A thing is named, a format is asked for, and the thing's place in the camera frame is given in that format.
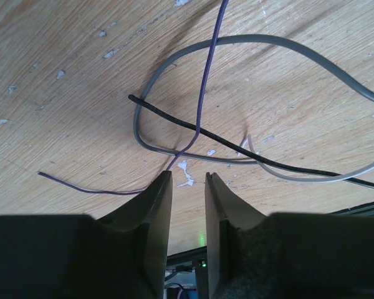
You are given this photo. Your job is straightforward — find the white wire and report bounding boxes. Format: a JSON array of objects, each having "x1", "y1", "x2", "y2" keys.
[{"x1": 236, "y1": 134, "x2": 374, "y2": 183}]

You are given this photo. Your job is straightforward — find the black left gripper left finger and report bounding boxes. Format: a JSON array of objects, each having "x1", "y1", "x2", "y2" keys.
[{"x1": 98, "y1": 171, "x2": 173, "y2": 298}]

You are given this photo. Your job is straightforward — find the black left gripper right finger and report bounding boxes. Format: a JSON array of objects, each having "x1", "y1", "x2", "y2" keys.
[{"x1": 204, "y1": 173, "x2": 266, "y2": 298}]

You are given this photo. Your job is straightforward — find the purple wire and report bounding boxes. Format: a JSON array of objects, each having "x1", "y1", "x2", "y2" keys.
[{"x1": 37, "y1": 0, "x2": 230, "y2": 196}]

